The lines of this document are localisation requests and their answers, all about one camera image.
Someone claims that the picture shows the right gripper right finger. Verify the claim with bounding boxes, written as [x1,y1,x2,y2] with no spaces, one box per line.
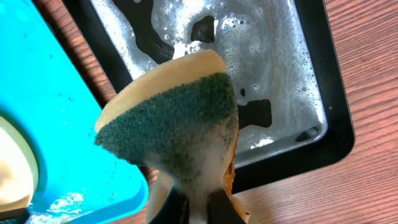
[207,189,246,224]

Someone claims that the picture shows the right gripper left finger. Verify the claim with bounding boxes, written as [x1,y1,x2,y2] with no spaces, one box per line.
[149,187,190,224]

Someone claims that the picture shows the yellow green scrub sponge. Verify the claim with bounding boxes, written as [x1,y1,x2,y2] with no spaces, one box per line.
[95,50,249,223]

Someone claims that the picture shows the black soapy water tray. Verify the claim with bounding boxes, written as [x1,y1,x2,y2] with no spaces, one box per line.
[64,0,354,193]

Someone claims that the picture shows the teal plastic tray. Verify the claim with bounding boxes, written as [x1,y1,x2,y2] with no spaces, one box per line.
[1,0,149,223]

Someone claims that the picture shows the yellow-green rimmed plate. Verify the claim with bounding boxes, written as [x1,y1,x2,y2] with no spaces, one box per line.
[0,118,39,212]

